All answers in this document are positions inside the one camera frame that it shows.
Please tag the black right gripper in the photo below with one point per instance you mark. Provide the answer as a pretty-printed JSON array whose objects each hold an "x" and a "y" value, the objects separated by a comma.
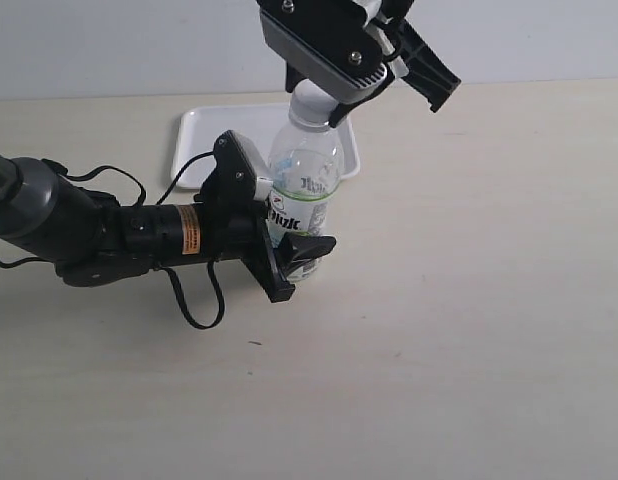
[{"x": 424, "y": 71}]

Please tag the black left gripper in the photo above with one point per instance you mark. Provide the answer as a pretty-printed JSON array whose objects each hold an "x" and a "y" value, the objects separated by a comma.
[{"x": 180, "y": 235}]

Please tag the white bottle cap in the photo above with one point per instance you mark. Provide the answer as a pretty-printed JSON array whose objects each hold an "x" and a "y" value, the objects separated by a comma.
[{"x": 310, "y": 107}]

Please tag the clear plastic drink bottle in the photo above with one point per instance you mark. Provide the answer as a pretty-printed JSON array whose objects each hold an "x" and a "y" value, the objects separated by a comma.
[{"x": 306, "y": 161}]

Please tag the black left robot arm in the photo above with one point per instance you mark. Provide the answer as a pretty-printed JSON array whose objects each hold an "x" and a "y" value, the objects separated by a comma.
[{"x": 93, "y": 240}]

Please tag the white plastic tray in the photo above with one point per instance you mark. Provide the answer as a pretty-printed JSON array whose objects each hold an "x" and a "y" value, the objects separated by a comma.
[{"x": 200, "y": 127}]

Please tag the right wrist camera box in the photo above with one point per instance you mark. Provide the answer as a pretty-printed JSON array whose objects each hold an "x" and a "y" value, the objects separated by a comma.
[{"x": 328, "y": 42}]

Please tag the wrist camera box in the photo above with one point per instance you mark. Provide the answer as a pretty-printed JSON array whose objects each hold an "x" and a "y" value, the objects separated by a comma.
[
  {"x": 241, "y": 176},
  {"x": 328, "y": 42}
]

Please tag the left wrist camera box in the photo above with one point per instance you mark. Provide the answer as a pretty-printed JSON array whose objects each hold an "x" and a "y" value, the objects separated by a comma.
[{"x": 241, "y": 176}]

